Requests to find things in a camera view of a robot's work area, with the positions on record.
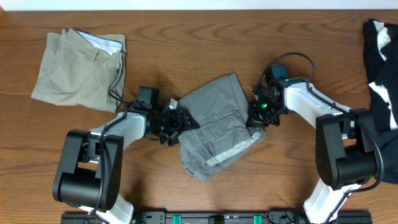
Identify grey shorts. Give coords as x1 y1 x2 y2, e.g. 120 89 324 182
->
178 73 266 182

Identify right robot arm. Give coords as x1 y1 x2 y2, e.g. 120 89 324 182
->
246 64 384 223

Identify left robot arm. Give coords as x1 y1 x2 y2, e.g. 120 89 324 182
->
52 86 200 223

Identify folded khaki shorts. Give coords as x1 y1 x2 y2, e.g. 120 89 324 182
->
31 29 126 112

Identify black and white garment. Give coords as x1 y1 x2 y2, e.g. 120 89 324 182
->
363 19 397 184

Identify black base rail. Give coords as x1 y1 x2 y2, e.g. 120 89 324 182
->
60 209 373 224

